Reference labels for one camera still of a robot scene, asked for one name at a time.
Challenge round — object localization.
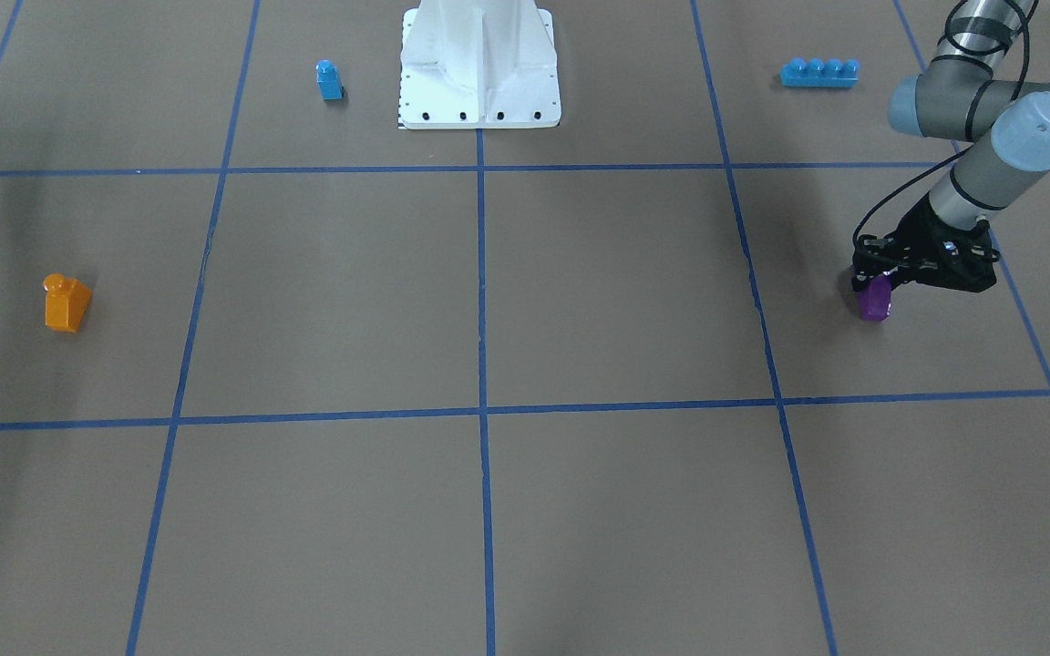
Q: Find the orange trapezoid block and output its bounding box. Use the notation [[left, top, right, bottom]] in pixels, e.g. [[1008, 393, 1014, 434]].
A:
[[43, 273, 93, 333]]

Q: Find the small blue block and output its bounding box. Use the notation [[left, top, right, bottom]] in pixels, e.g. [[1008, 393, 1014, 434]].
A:
[[315, 59, 345, 101]]

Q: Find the white camera mast pedestal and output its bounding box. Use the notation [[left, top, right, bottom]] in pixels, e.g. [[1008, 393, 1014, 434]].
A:
[[397, 1, 562, 130]]

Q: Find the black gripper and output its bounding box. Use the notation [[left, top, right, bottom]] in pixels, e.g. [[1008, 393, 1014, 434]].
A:
[[896, 192, 991, 274]]

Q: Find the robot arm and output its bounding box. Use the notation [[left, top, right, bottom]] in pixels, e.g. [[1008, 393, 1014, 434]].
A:
[[880, 1, 1050, 291]]

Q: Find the purple trapezoid block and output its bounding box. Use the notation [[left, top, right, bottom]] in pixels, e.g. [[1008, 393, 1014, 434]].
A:
[[857, 275, 893, 323]]

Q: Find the long blue four-stud block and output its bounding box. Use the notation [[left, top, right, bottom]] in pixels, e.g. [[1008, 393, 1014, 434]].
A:
[[779, 57, 861, 88]]

